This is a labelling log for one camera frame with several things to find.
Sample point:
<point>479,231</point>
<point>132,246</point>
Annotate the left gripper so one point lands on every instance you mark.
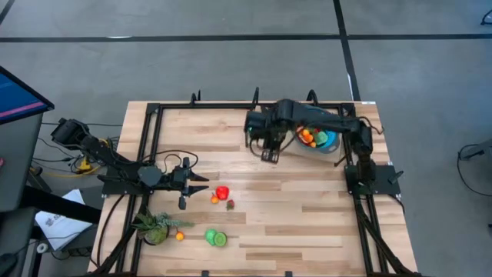
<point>180,179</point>

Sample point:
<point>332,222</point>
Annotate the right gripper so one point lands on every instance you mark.
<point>265,125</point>

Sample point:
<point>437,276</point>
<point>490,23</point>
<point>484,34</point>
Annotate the red bell pepper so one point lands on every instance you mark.
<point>222,192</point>

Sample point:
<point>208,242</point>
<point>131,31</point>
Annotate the orange apricot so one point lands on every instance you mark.
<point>305,132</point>

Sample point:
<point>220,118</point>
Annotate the small orange fruit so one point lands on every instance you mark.
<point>309,138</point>
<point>179,236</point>

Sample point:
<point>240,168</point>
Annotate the orange tangerine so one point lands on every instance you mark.
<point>313,144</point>

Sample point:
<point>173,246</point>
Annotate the pale green avocado half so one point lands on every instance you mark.
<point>321,137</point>

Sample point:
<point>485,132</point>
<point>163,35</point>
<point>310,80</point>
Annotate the blue collapsible bowl grey rim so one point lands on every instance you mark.
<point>331,139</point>

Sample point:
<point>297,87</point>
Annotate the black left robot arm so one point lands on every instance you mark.
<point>107,157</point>

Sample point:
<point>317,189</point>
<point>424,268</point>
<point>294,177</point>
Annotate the yellow-orange round fruit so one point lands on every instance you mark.
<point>214,199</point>

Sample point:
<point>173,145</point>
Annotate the bright green plastic fruit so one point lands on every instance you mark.
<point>210,236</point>

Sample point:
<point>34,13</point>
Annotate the black metal shelf stand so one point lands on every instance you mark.
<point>255,96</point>

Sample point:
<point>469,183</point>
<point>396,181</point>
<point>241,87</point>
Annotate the brown-skinned kiwi half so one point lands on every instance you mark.
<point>220,239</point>

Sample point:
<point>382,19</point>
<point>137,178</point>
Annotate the potted succulent plant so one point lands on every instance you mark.
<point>155,234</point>

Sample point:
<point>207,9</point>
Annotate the black table edge clamp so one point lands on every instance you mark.
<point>288,274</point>
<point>205,274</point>

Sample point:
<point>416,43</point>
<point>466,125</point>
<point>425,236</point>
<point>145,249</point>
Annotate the white table label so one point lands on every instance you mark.
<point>369,102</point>

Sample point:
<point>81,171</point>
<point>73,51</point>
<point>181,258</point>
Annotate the black desk beam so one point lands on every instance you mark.
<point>57,204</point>

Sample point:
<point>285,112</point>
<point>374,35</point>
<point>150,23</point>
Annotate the white paper sheets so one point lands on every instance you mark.
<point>61,231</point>

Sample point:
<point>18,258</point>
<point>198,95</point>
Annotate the white tape roll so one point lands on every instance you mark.
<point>38,247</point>

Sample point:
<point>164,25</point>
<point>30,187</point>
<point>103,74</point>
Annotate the grey desk cabinet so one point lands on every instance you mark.
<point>15,165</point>

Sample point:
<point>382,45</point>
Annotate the monitor with blue screen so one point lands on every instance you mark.
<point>19,96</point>

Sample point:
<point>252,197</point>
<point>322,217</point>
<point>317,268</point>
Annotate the grey floor stand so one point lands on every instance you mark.
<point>480,150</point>

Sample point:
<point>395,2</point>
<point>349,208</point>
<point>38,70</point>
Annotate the black curved frame bracket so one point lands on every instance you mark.
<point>315,99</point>
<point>193,101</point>

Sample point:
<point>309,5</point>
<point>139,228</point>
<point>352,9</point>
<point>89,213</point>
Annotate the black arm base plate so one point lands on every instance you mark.
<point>111,189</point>
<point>384,188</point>

